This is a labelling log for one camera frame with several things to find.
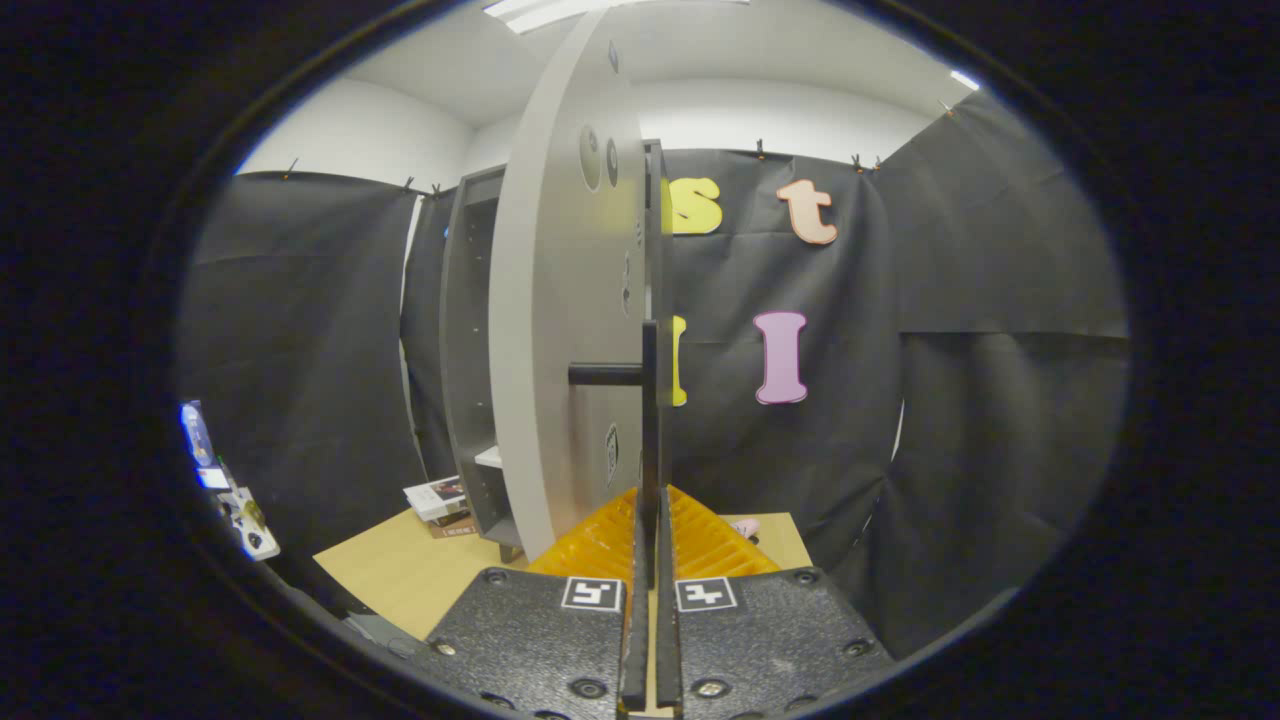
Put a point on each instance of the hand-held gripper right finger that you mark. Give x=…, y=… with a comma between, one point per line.
x=770, y=640

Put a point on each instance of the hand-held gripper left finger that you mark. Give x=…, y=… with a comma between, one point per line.
x=530, y=640

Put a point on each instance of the grey shoe cabinet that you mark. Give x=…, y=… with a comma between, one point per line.
x=462, y=350

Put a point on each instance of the light grey shoe cabinet door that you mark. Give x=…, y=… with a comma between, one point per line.
x=560, y=300

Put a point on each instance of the brown book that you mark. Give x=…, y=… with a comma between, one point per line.
x=455, y=528

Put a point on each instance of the white book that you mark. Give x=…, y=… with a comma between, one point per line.
x=435, y=497

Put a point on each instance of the white equipment clutter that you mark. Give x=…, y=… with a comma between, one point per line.
x=245, y=520

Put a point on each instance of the blue lit screen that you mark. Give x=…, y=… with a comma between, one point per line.
x=197, y=432

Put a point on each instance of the black backdrop cloth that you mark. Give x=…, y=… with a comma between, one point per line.
x=1000, y=300

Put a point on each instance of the small ceiling light panel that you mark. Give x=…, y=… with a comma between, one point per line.
x=965, y=80

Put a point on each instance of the large ceiling light panel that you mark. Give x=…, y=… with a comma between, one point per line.
x=540, y=12

